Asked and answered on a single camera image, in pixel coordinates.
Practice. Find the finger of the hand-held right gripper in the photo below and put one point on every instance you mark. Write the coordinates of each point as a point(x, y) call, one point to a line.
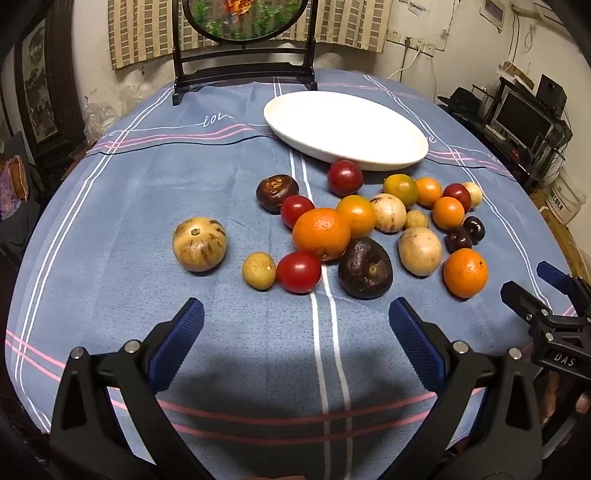
point(554, 273)
point(521, 297)

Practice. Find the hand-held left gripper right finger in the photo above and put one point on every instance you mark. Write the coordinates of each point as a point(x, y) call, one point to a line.
point(415, 341)

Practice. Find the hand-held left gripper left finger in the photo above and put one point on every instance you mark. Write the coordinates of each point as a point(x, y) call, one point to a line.
point(178, 344)

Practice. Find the small orange mandarin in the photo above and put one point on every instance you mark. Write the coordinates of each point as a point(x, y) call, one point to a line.
point(465, 272)

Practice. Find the dark cherry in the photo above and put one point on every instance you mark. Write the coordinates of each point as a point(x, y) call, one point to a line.
point(458, 240)
point(474, 227)

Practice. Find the dark purple passion fruit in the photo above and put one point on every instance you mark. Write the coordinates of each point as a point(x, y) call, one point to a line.
point(364, 267)

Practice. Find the smooth tan passion fruit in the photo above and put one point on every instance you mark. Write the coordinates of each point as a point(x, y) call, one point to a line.
point(420, 250)

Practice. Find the tan longan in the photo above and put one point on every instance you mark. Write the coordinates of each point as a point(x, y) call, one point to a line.
point(416, 219)
point(259, 270)

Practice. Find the pale yellow potato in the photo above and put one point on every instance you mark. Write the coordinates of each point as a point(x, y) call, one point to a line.
point(475, 193)

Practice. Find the dark red cherry tomato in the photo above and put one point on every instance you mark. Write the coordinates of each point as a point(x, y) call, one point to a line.
point(457, 195)

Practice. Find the yellow orange cherry tomato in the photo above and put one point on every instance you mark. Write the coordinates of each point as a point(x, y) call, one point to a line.
point(428, 191)

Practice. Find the large orange mandarin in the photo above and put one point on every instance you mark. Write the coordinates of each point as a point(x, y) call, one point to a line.
point(322, 233)

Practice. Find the green yellow mandarin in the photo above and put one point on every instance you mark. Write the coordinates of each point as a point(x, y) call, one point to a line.
point(400, 189)

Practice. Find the red apple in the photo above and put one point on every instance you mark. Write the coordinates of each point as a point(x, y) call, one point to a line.
point(345, 177)

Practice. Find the dark brown round fruit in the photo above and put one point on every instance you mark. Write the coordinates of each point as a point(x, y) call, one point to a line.
point(277, 193)

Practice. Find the white oval plate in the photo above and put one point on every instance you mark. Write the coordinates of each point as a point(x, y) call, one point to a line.
point(341, 124)

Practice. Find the person's right hand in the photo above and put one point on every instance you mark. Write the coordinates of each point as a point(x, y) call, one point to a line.
point(579, 401)

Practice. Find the white plastic bucket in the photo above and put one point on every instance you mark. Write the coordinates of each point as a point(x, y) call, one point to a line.
point(568, 194)

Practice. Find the black computer desk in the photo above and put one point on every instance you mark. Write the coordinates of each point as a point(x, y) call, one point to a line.
point(545, 157)

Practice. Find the black computer monitor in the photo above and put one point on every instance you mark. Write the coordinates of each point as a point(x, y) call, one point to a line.
point(521, 115)

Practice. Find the blue striped tablecloth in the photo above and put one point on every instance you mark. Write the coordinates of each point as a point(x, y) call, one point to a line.
point(184, 175)

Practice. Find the black speaker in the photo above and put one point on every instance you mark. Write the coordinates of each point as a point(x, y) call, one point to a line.
point(551, 92)

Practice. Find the black hat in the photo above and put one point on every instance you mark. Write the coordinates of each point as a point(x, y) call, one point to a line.
point(461, 99)

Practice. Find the purple orange cloth bag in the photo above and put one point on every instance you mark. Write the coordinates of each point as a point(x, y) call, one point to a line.
point(16, 184)

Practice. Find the crumpled clear plastic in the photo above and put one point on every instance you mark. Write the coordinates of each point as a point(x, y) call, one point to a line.
point(99, 117)

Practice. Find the dark framed painting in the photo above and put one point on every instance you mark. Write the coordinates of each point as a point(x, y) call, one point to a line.
point(37, 92)

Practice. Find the round fish screen black stand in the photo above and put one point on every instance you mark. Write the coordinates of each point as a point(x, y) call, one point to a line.
point(240, 62)

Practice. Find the white wall sockets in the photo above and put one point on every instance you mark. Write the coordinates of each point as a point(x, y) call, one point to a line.
point(418, 44)

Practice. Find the beige checked wall cloth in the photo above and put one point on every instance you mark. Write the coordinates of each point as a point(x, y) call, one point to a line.
point(138, 32)

